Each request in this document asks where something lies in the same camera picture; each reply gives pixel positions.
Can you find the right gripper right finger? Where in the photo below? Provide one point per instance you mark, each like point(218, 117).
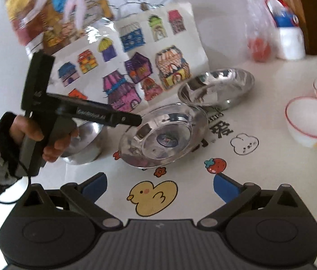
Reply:
point(237, 198)

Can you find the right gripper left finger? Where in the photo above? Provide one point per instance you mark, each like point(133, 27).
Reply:
point(81, 199)

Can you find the deep steel bowl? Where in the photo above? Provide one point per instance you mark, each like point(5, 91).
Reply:
point(88, 145)

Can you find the steel plate with sticker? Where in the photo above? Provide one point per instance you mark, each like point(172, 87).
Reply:
point(165, 135)

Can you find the left hand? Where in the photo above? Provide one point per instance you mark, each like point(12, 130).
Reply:
point(24, 127)

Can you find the white cartoon table mat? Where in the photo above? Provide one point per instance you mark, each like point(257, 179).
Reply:
point(249, 143)

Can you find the coloured houses drawing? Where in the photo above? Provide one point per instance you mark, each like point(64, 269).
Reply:
point(133, 63)

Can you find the child with fan drawing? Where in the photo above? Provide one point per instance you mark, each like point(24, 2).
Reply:
point(51, 25)

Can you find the clear plastic bag red contents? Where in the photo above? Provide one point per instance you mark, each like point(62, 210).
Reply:
point(261, 45)

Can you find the white blue water bottle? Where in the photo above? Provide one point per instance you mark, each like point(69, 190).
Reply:
point(288, 36)

